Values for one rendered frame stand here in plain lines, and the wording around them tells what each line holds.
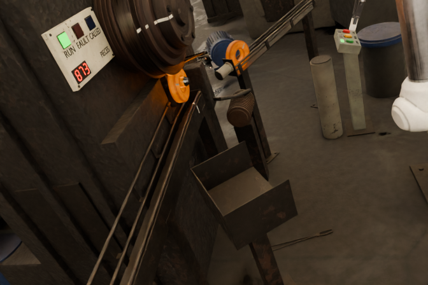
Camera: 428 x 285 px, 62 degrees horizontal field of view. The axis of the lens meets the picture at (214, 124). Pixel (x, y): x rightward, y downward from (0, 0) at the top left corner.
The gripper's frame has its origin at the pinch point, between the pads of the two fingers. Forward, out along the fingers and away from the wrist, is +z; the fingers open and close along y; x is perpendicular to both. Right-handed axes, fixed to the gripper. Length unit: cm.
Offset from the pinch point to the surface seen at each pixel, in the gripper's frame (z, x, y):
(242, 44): 15, -55, 9
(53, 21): -22, -102, 100
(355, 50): 12.4, 3.3, 4.8
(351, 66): 24.4, 5.6, -2.2
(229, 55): 18, -61, 18
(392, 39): 17, 32, -35
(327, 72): 27.6, -7.2, 2.2
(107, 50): -8, -95, 85
